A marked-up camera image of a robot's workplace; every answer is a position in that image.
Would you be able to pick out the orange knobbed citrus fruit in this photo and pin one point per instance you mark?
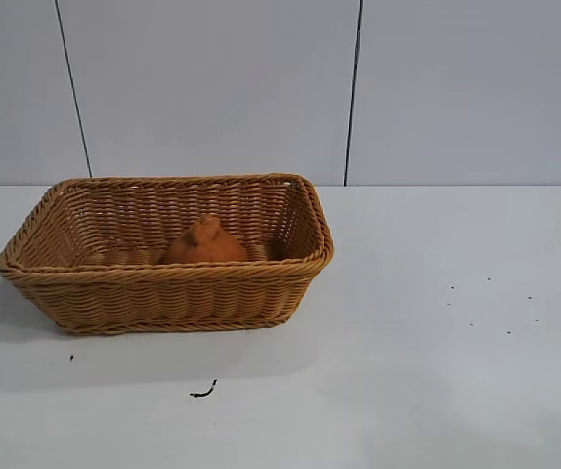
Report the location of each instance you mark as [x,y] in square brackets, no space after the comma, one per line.
[209,249]

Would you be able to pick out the small black curved scrap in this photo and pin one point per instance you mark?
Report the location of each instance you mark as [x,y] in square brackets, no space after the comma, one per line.
[206,391]

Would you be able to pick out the brown woven wicker basket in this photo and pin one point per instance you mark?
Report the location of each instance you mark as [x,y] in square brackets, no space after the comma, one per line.
[163,298]

